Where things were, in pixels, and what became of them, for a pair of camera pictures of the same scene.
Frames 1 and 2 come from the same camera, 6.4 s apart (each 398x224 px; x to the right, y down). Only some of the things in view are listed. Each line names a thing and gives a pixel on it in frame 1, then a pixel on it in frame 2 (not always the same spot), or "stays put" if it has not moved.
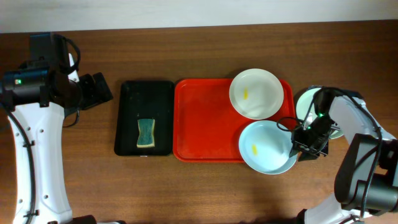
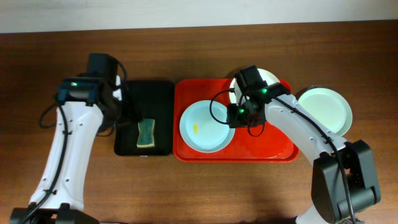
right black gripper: [297, 144] -> [259, 121]
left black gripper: [96, 96] -> [133, 113]
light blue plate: [265, 146] -> [200, 131]
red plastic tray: [206, 126] stays put
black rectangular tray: [153, 99] stays put
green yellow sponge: [145, 138] stays put
